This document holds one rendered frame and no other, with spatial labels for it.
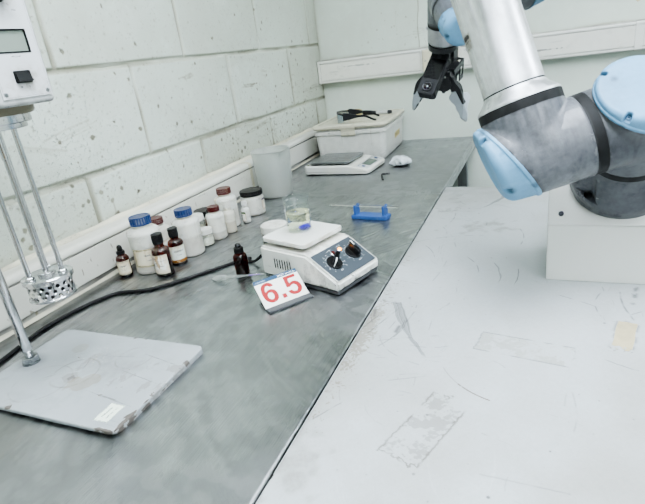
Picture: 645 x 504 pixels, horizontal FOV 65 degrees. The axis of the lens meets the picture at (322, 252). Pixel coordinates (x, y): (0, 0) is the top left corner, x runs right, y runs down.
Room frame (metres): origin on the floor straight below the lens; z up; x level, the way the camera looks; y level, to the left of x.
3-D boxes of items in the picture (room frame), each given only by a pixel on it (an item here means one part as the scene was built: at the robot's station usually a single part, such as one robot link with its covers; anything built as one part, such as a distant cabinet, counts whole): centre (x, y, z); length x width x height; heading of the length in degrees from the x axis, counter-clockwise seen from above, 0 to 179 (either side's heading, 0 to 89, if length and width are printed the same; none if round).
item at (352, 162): (1.87, -0.13, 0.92); 0.26 x 0.19 x 0.05; 61
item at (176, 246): (1.11, 0.33, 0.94); 0.04 x 0.04 x 0.09
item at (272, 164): (1.64, 0.13, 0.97); 0.18 x 0.13 x 0.15; 26
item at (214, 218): (1.26, 0.26, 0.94); 0.05 x 0.05 x 0.09
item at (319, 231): (0.96, 0.03, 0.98); 0.12 x 0.12 x 0.01; 46
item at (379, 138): (2.16, -0.23, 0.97); 0.37 x 0.31 x 0.14; 157
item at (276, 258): (0.94, 0.02, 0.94); 0.22 x 0.13 x 0.08; 46
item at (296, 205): (0.97, 0.04, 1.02); 0.06 x 0.05 x 0.08; 113
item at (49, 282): (0.67, 0.39, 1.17); 0.07 x 0.07 x 0.25
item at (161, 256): (1.05, 0.35, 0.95); 0.04 x 0.04 x 0.10
